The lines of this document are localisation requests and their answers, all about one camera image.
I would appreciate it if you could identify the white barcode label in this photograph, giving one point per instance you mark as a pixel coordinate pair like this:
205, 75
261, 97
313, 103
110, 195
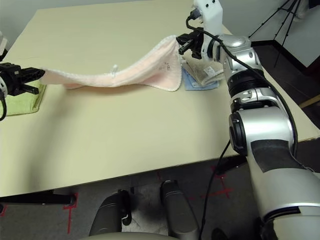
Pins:
209, 70

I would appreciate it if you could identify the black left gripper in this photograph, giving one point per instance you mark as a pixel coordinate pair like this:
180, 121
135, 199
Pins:
10, 77

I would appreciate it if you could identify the beige folded towel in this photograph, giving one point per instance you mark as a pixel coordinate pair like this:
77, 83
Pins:
200, 70

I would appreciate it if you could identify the beige robot torso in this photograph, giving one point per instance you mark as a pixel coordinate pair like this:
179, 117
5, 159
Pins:
125, 237

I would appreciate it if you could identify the grey robot leg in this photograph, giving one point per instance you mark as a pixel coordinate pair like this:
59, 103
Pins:
110, 215
177, 207

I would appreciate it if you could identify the pink towel with white trim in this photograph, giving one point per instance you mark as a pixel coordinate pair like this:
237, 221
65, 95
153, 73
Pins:
112, 77

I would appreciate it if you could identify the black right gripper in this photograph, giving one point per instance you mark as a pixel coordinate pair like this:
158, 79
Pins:
198, 45

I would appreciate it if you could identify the black table frame bar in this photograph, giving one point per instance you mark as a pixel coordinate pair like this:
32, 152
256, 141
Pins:
37, 197

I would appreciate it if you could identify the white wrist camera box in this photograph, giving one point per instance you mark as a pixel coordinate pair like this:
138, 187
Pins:
210, 15
2, 43

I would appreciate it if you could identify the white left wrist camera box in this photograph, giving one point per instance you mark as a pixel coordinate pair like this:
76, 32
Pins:
2, 43

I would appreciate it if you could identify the grey right robot leg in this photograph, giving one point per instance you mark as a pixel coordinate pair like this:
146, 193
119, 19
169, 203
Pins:
177, 207

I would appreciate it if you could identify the green folded towel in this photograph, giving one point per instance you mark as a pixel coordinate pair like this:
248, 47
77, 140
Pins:
20, 105

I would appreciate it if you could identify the red floor tape cross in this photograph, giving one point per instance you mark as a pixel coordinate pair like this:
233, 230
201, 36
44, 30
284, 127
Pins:
226, 192
70, 220

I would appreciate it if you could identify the black tripod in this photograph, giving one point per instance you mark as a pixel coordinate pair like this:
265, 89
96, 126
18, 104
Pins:
267, 21

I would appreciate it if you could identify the light blue folded towel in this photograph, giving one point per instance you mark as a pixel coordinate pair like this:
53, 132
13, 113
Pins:
190, 83

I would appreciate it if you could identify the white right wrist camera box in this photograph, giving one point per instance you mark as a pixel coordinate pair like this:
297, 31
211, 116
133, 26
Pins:
210, 15

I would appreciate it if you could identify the grey left robot leg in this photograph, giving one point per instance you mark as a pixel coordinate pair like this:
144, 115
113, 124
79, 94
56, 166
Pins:
110, 215

